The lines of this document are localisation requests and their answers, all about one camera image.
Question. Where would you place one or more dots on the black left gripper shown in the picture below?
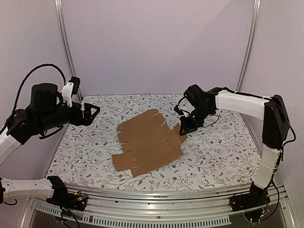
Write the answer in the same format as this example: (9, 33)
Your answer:
(88, 119)

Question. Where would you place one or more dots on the aluminium corner post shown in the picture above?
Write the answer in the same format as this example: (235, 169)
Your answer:
(64, 37)
(250, 43)

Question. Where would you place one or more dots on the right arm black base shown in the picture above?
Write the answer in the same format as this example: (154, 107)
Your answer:
(254, 204)

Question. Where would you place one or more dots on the left aluminium corner post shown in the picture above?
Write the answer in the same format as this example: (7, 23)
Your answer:
(64, 37)

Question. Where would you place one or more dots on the brown cardboard box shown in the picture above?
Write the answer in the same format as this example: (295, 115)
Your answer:
(148, 143)

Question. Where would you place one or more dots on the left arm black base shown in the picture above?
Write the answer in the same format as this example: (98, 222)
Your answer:
(61, 197)

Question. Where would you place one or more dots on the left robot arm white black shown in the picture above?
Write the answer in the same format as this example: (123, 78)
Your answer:
(49, 110)

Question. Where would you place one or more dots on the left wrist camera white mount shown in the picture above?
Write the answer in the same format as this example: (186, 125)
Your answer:
(69, 89)

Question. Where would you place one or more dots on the aluminium front rail frame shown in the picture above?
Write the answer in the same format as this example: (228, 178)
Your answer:
(209, 208)

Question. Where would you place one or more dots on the right aluminium corner post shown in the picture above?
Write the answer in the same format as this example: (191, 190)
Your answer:
(250, 43)

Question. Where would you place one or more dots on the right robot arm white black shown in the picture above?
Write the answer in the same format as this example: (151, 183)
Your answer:
(270, 111)

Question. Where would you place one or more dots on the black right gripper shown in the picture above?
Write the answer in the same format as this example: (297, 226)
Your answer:
(193, 119)

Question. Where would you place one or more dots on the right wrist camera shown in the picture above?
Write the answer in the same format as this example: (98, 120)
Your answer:
(178, 110)

